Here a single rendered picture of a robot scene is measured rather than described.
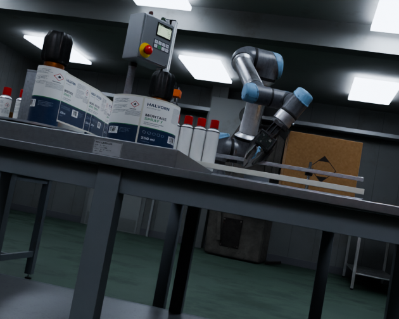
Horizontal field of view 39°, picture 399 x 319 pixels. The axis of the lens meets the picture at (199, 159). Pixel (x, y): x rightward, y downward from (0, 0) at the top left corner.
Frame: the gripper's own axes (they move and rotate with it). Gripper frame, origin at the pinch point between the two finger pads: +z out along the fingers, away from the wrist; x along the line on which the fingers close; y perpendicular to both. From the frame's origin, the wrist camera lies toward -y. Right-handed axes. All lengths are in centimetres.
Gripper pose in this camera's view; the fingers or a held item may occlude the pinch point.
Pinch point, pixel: (246, 164)
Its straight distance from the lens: 214.7
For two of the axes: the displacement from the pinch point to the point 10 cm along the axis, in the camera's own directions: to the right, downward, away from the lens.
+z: -6.4, 7.7, 0.1
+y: -1.5, -1.0, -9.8
